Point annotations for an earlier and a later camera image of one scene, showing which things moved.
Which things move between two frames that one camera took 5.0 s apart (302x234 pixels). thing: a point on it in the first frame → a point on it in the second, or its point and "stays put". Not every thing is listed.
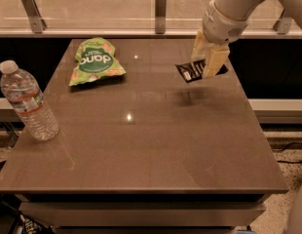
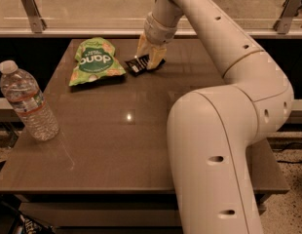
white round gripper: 221,27 → 158,30
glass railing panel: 21,8 stays put
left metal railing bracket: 37,22 stays put
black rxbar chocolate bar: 193,71 → 138,65
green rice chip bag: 96,59 stays put
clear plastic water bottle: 25,96 stays put
